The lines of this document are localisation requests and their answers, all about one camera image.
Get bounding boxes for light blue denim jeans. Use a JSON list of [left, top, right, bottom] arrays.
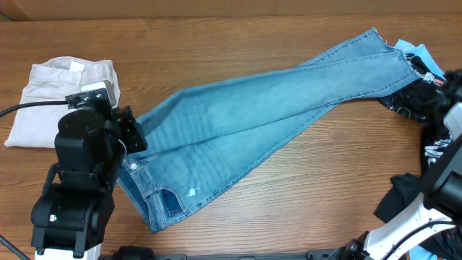
[[118, 30, 419, 233]]

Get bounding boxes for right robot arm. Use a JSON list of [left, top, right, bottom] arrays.
[[328, 70, 461, 260]]

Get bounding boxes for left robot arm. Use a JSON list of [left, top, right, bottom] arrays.
[[31, 106, 147, 259]]

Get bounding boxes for folded beige trousers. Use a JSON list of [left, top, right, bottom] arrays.
[[4, 56, 121, 149]]

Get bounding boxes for black garment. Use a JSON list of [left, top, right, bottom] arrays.
[[374, 173, 461, 260]]

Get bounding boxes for black printed t-shirt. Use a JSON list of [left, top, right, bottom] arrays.
[[378, 53, 461, 174]]

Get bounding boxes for light blue cloth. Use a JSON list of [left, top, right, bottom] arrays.
[[394, 39, 444, 78]]

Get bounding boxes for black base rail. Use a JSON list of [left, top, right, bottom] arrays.
[[99, 246, 352, 260]]

